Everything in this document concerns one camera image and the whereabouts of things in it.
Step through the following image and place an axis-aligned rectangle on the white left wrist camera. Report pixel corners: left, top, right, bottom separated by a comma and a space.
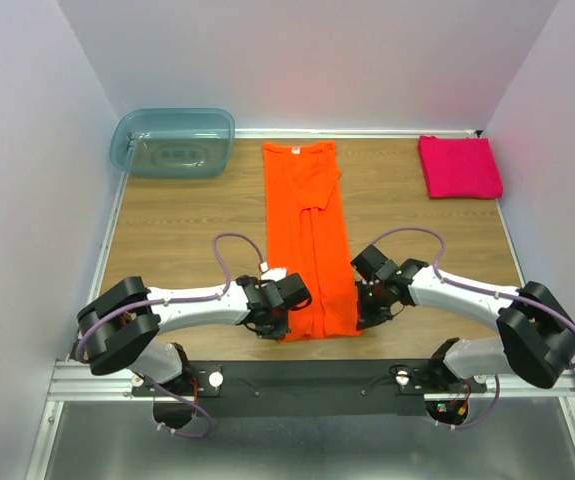
259, 262, 288, 282

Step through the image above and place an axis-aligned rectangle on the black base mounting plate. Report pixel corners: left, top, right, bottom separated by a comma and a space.
131, 358, 498, 431

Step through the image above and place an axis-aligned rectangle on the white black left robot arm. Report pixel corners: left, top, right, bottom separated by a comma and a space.
76, 268, 312, 395

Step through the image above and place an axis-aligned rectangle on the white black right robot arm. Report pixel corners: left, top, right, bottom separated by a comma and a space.
351, 245, 575, 392

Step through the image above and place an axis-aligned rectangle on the aluminium frame rail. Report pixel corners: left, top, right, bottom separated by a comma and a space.
47, 361, 575, 402

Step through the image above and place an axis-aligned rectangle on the teal plastic basin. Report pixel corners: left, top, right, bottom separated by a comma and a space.
109, 108, 235, 179

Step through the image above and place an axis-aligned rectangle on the orange t shirt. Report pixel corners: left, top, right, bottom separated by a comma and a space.
263, 141, 361, 342

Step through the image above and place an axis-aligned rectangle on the folded pink t shirt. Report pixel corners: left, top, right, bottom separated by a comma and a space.
418, 136, 504, 199

